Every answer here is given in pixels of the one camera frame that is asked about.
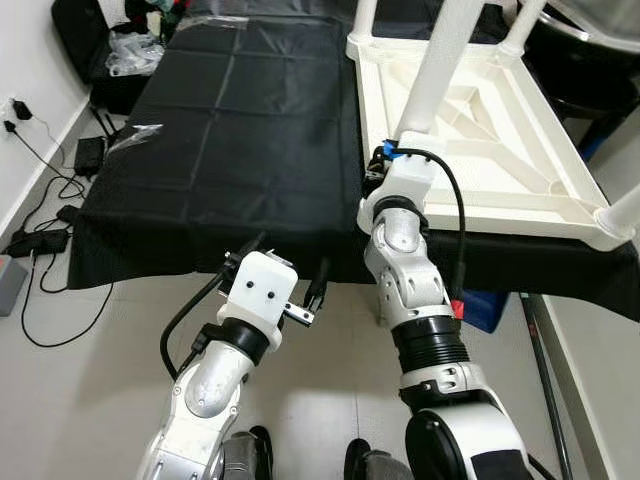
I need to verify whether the white plastic children table top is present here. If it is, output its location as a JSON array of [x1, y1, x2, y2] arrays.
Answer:
[[347, 30, 640, 251]]

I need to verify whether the dark left robot foot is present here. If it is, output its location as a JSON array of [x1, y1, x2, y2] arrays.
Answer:
[[220, 425, 273, 480]]

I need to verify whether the dark robot foot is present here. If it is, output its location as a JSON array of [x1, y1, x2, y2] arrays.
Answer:
[[343, 438, 411, 480], [220, 425, 273, 480]]

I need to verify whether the small clear plastic bag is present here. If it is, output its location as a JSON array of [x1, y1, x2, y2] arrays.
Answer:
[[108, 122, 164, 154]]

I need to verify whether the dark right robot foot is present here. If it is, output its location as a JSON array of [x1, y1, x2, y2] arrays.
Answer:
[[343, 438, 411, 480]]

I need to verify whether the blue plastic dustpan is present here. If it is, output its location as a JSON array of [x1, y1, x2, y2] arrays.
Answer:
[[462, 290, 511, 334]]

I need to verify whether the black power adapter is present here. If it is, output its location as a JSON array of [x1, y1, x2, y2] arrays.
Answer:
[[75, 135, 107, 177]]

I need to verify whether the black power strip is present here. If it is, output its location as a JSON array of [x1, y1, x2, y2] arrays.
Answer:
[[5, 230, 71, 257]]

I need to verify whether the flat clear plastic bag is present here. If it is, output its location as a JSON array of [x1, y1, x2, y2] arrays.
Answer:
[[190, 12, 251, 27]]

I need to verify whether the black metal basin stand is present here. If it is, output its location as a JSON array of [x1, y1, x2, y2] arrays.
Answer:
[[560, 95, 640, 166]]

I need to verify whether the crumpled clear plastic bag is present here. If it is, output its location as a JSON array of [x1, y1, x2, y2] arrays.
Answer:
[[105, 30, 167, 77]]

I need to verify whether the black round basin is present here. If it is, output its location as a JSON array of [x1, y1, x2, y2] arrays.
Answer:
[[525, 0, 640, 111]]

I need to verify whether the grey box orange label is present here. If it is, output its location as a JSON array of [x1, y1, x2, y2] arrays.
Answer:
[[0, 255, 29, 317]]

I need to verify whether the long black pole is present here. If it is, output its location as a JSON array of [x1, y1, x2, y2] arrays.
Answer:
[[520, 292, 576, 480]]

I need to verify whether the clear plastic storage box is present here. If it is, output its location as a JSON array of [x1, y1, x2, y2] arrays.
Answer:
[[548, 0, 640, 53]]

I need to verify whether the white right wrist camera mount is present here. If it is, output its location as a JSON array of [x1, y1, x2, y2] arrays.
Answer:
[[358, 150, 438, 236]]

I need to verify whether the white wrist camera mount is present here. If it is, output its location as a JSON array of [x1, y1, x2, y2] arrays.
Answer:
[[358, 150, 438, 236], [215, 250, 301, 341]]

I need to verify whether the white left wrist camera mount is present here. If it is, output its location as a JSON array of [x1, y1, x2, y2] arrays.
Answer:
[[215, 250, 301, 341]]

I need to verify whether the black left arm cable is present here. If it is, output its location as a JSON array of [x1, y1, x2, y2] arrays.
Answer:
[[160, 262, 236, 381]]

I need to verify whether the black floor cable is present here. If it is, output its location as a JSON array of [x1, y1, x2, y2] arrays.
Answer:
[[20, 250, 116, 349]]

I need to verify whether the white wall socket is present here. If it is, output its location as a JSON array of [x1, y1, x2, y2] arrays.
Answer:
[[0, 95, 31, 133]]

